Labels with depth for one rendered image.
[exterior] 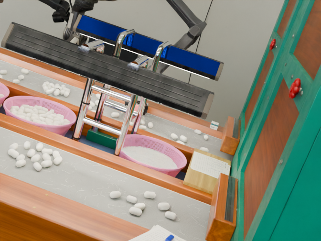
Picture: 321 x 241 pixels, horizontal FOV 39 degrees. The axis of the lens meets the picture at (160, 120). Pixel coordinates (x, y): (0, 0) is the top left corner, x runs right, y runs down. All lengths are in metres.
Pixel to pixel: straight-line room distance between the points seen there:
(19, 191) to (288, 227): 0.66
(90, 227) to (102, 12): 3.06
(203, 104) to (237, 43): 2.72
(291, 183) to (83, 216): 0.54
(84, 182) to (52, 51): 0.39
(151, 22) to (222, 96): 0.90
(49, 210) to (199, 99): 0.49
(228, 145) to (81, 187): 0.69
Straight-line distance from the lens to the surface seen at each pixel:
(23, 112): 1.77
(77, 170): 1.42
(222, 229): 1.17
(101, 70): 1.28
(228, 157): 1.93
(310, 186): 0.88
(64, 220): 1.13
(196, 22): 2.32
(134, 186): 1.42
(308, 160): 0.86
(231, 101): 4.04
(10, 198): 1.17
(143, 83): 1.25
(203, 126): 2.12
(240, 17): 3.92
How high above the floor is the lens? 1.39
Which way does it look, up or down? 18 degrees down
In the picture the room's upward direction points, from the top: 18 degrees clockwise
